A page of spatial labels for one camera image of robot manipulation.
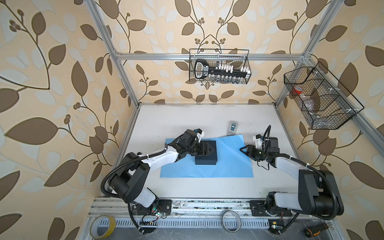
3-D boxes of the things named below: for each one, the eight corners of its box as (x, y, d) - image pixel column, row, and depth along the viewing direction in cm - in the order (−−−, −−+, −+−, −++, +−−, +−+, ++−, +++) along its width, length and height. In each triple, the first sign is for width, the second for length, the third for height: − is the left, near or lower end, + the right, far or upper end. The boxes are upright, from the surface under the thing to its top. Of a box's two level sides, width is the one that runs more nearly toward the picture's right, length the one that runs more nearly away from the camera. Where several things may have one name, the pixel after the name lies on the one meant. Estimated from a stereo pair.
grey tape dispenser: (226, 135, 102) (227, 132, 100) (228, 122, 110) (228, 119, 107) (236, 136, 102) (237, 134, 99) (237, 123, 109) (237, 121, 106)
